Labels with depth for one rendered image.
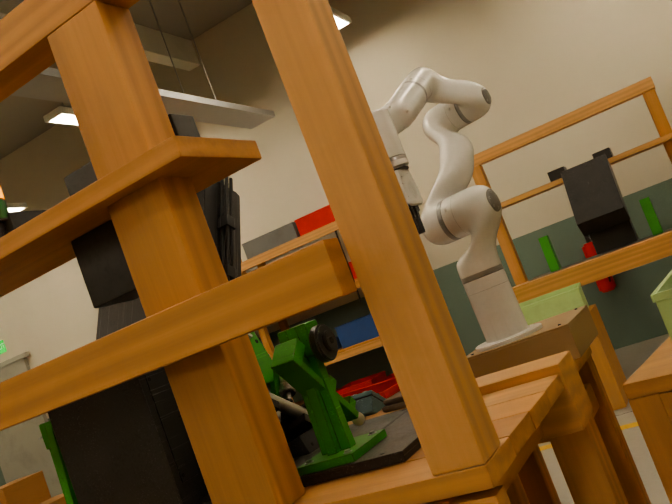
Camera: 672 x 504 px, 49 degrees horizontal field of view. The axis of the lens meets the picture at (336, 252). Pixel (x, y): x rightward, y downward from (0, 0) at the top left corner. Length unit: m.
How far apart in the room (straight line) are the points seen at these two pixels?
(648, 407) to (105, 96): 1.31
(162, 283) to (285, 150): 6.64
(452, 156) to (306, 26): 1.04
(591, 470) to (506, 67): 5.77
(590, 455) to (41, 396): 1.15
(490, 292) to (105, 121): 1.10
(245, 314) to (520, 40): 6.22
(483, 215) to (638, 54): 5.21
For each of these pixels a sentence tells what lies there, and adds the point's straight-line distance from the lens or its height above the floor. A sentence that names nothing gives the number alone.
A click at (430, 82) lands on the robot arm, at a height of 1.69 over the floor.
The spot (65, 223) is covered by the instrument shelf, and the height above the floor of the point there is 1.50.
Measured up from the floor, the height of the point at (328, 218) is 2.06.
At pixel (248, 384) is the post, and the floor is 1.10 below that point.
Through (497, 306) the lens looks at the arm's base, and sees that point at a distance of 2.02.
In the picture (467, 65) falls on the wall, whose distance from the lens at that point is 7.33.
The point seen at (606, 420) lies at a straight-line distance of 2.19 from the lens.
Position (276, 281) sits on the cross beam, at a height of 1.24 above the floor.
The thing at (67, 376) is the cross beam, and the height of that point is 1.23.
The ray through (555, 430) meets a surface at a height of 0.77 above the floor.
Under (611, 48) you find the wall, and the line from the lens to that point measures 7.13.
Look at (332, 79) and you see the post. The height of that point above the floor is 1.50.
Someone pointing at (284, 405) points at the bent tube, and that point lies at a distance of 1.71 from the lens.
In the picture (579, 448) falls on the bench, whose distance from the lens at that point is 1.75.
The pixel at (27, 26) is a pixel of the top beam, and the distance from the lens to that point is 1.60.
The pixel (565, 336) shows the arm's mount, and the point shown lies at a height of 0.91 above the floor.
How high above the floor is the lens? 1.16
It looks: 5 degrees up
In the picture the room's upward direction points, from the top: 21 degrees counter-clockwise
